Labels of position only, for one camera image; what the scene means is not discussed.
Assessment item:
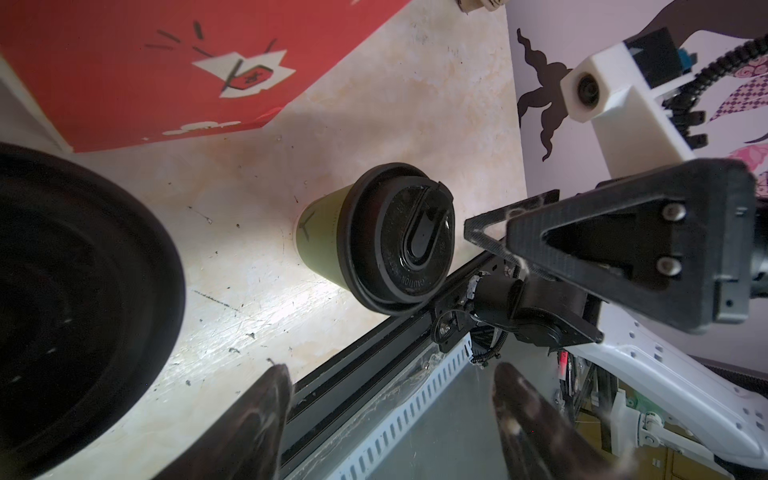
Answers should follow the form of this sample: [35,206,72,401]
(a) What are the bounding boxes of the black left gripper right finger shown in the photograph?
[492,362,630,479]

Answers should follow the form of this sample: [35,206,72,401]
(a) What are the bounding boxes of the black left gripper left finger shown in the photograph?
[156,364,293,479]

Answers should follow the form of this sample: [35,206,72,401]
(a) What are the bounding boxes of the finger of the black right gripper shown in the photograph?
[463,188,562,265]

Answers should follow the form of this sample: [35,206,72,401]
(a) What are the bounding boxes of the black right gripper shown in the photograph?
[506,159,767,333]

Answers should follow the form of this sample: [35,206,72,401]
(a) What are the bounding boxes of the black plastic cup lid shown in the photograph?
[337,163,455,315]
[1,144,185,479]

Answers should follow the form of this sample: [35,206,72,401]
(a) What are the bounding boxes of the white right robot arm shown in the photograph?
[459,159,767,475]

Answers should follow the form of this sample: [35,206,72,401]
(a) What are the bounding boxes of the red white paper takeout bag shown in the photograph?
[1,1,402,152]

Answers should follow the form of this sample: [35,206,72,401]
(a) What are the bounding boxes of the brown pulp cup carriers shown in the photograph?
[457,0,507,13]

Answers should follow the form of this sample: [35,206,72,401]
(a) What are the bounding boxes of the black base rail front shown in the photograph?
[278,253,504,479]

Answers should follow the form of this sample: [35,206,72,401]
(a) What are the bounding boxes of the white slotted cable duct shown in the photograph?
[326,334,473,480]

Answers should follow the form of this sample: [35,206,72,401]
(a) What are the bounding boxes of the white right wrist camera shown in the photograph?
[560,42,696,179]

